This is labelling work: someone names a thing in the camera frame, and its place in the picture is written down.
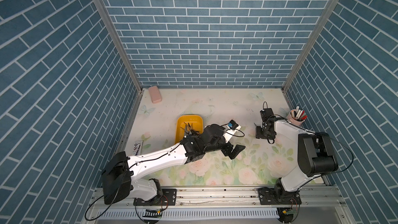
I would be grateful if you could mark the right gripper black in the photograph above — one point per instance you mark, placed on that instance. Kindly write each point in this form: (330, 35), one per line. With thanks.
(258, 134)

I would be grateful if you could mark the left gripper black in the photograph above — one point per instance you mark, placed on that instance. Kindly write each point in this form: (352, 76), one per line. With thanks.
(233, 152)

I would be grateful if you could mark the yellow plastic storage box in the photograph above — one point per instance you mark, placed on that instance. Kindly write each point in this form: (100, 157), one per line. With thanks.
(195, 120)

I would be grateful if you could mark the large black scissors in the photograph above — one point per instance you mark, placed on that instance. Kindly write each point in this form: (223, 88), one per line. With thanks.
(189, 131)

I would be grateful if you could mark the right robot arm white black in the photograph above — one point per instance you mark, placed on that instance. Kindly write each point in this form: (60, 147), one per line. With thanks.
(315, 157)

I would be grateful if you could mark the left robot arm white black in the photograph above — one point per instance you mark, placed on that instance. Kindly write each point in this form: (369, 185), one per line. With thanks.
(123, 175)

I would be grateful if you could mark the pink pen holder cup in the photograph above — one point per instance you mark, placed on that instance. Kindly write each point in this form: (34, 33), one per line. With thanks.
(291, 120)

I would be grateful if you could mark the pens in cup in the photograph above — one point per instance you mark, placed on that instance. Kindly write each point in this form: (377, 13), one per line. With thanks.
(298, 114)

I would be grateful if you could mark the pink pencil case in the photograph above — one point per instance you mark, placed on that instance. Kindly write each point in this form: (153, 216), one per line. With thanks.
(155, 94)

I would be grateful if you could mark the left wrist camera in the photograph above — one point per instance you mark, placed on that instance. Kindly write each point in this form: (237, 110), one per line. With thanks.
(232, 130)

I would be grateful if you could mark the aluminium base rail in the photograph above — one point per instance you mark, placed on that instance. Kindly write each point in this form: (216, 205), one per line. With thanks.
(312, 195)

